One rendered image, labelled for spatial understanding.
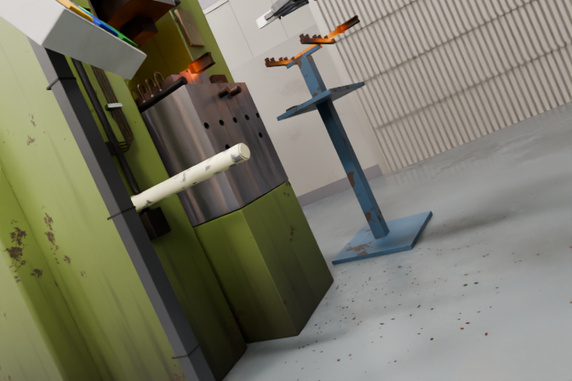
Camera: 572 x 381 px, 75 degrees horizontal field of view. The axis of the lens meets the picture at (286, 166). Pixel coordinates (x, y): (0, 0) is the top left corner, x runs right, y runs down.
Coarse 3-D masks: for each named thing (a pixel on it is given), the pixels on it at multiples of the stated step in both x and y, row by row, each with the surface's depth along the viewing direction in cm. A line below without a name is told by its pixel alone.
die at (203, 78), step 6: (180, 72) 131; (186, 72) 134; (204, 72) 143; (168, 78) 127; (174, 78) 127; (186, 78) 133; (192, 78) 136; (198, 78) 138; (204, 78) 142; (162, 84) 129; (168, 84) 128; (186, 84) 132; (156, 90) 131; (144, 96) 134; (150, 96) 133; (138, 102) 136
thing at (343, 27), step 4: (356, 16) 169; (348, 20) 172; (352, 20) 171; (356, 20) 170; (344, 24) 173; (348, 24) 173; (352, 24) 171; (340, 28) 175; (344, 28) 174; (348, 28) 174; (332, 32) 177; (336, 32) 176; (340, 32) 175; (344, 32) 178; (332, 36) 178; (312, 44) 184; (316, 44) 183; (308, 48) 186; (300, 52) 189; (304, 52) 188; (296, 56) 191
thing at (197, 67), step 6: (204, 54) 132; (210, 54) 133; (198, 60) 135; (204, 60) 134; (210, 60) 132; (192, 66) 135; (198, 66) 135; (204, 66) 133; (210, 66) 135; (192, 72) 135; (198, 72) 136
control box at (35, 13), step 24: (0, 0) 65; (24, 0) 64; (48, 0) 64; (24, 24) 65; (48, 24) 64; (72, 24) 68; (72, 48) 72; (96, 48) 78; (120, 48) 86; (120, 72) 92
